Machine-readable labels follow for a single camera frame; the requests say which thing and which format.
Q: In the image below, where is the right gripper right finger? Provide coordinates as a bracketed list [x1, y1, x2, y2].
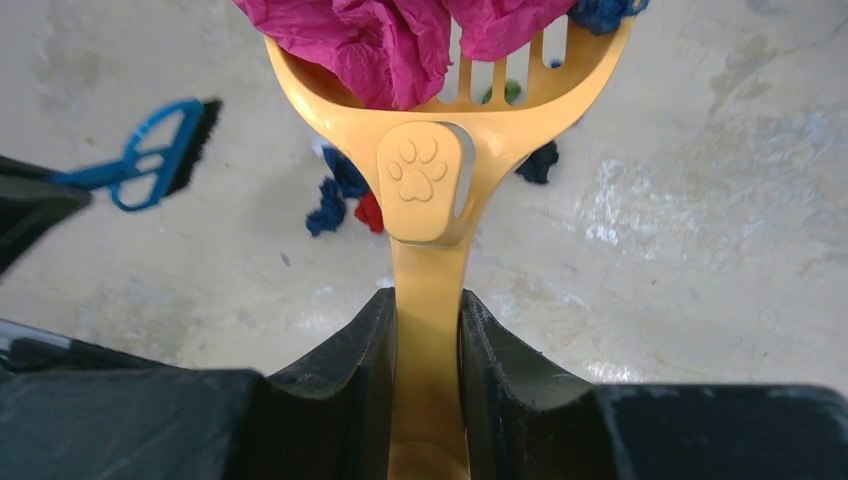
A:
[458, 290, 617, 479]

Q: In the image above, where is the large magenta paper scrap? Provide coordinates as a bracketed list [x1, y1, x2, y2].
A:
[237, 0, 451, 110]

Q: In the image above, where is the dark blue scrap by scoop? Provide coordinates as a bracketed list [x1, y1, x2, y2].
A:
[568, 0, 650, 36]

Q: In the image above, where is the black paper scrap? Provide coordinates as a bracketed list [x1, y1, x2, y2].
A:
[515, 141, 560, 185]

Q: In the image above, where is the yellow slotted plastic scoop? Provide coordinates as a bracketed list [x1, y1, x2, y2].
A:
[265, 19, 634, 479]

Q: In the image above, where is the green paper scrap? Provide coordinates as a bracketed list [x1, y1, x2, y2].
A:
[481, 79, 522, 105]

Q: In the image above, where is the pink paper scrap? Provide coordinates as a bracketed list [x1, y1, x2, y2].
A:
[442, 0, 577, 62]

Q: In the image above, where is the dark blue scrap left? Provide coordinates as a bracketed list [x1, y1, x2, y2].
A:
[322, 146, 369, 199]

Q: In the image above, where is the red paper scrap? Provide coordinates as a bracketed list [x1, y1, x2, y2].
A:
[354, 191, 384, 234]

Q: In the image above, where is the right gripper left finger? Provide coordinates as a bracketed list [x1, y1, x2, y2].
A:
[225, 288, 397, 479]

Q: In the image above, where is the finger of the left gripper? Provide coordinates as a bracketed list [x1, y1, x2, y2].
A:
[1, 156, 92, 274]

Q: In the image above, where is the blue hand brush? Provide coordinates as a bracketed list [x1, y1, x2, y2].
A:
[44, 97, 223, 212]

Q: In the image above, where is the dark blue scrap middle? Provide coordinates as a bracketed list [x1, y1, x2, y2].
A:
[305, 177, 347, 237]

